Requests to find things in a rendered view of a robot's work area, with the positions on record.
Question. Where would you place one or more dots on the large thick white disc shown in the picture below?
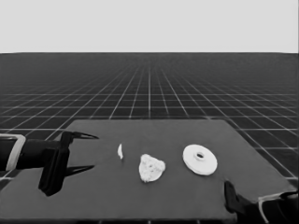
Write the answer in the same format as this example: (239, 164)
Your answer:
(208, 165)

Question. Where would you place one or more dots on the thin white T-shaped piece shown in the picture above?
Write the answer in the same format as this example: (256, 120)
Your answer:
(120, 151)

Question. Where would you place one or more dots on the white round carrier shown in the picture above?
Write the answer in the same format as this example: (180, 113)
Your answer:
(155, 176)

